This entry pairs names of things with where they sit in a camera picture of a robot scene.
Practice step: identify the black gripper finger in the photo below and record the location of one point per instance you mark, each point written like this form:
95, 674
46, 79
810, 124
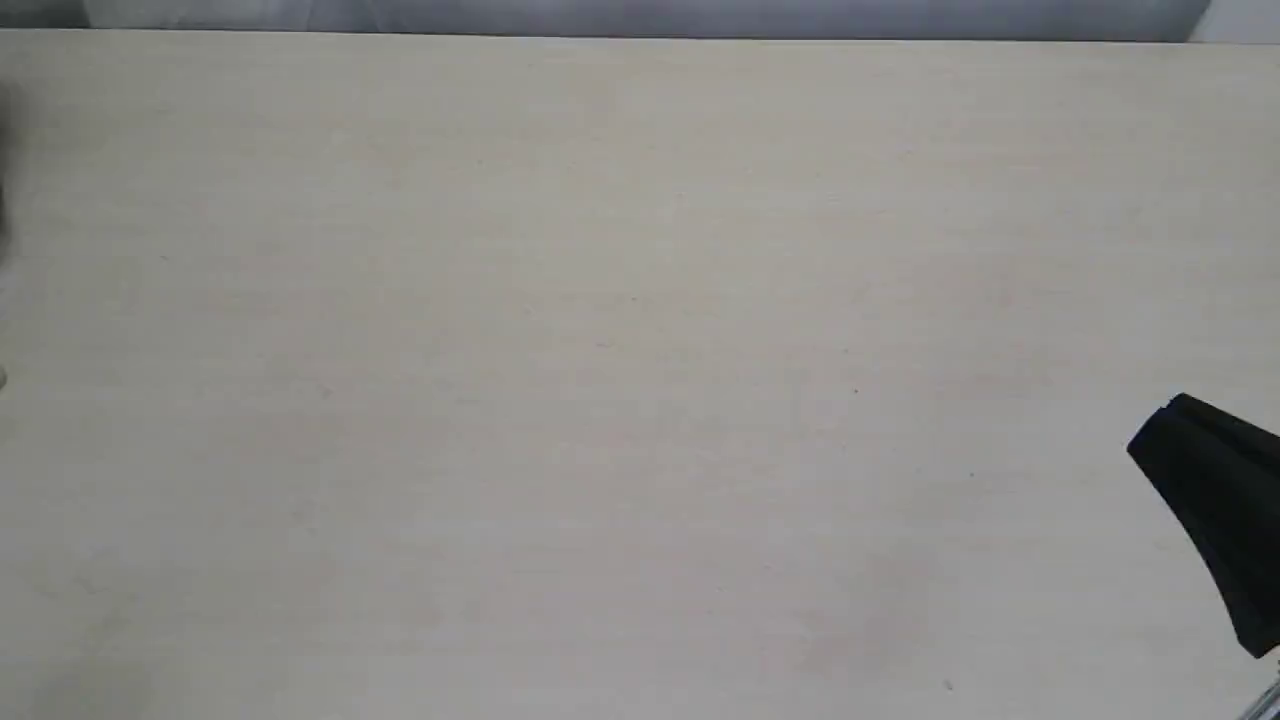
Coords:
1219, 476

